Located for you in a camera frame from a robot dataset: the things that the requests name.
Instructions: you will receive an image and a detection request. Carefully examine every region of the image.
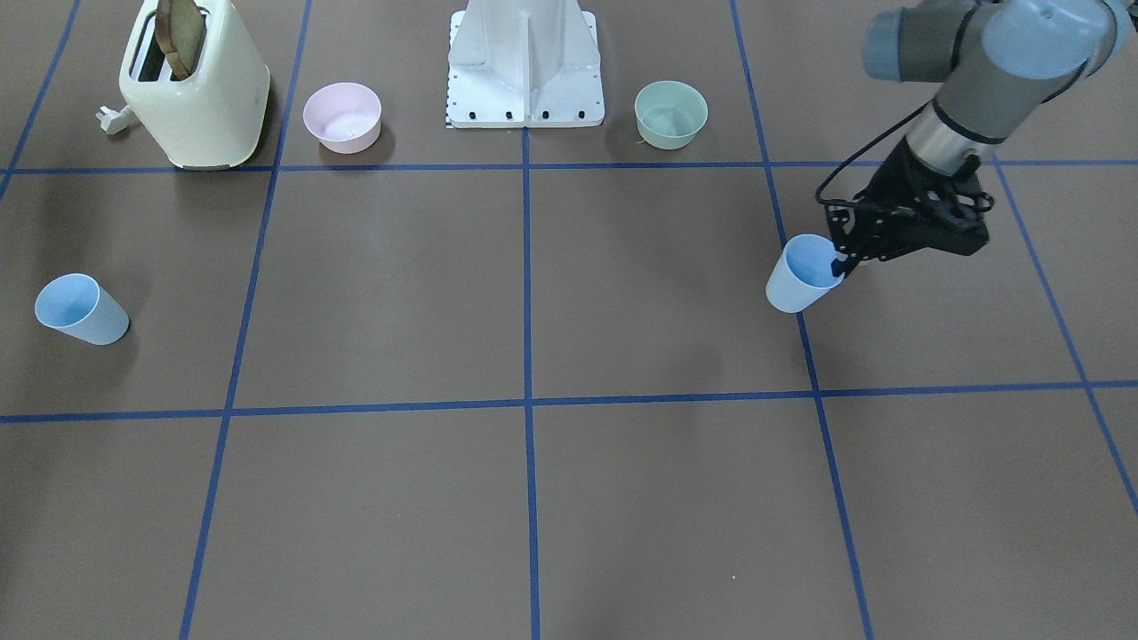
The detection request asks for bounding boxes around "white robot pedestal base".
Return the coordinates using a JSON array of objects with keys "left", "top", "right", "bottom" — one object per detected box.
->
[{"left": 445, "top": 1, "right": 607, "bottom": 129}]

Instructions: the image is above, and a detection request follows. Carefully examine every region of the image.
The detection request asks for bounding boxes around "blue cup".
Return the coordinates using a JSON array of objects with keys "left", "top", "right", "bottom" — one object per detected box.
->
[
  {"left": 765, "top": 233, "right": 843, "bottom": 315},
  {"left": 34, "top": 273, "right": 130, "bottom": 346}
]

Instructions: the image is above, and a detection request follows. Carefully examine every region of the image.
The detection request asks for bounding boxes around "cream two-slot toaster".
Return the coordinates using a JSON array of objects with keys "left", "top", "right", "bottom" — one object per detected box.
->
[{"left": 118, "top": 1, "right": 271, "bottom": 171}]

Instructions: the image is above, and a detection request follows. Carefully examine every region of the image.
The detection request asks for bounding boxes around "white toaster plug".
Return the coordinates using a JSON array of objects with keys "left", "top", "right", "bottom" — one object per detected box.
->
[{"left": 96, "top": 106, "right": 133, "bottom": 136}]

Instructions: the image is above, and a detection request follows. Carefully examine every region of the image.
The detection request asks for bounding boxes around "green plastic bowl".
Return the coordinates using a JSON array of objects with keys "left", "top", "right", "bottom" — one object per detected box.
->
[{"left": 633, "top": 80, "right": 709, "bottom": 151}]

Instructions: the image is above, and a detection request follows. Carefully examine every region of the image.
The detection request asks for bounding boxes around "pink plastic bowl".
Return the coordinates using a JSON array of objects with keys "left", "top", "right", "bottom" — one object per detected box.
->
[{"left": 302, "top": 82, "right": 382, "bottom": 155}]

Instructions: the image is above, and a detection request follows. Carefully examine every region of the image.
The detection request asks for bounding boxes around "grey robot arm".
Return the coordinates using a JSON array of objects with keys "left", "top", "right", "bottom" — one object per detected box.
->
[{"left": 815, "top": 1, "right": 1135, "bottom": 278}]

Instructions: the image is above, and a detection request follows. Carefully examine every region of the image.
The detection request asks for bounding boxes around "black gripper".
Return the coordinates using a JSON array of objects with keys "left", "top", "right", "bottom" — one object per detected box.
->
[{"left": 824, "top": 141, "right": 993, "bottom": 279}]

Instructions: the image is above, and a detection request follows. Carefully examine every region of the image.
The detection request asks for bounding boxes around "brown toast slice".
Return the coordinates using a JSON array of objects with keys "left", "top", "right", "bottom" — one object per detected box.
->
[{"left": 155, "top": 0, "right": 206, "bottom": 81}]

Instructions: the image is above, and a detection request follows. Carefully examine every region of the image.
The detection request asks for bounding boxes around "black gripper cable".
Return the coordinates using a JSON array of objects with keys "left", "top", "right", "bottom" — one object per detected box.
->
[{"left": 815, "top": 100, "right": 930, "bottom": 210}]

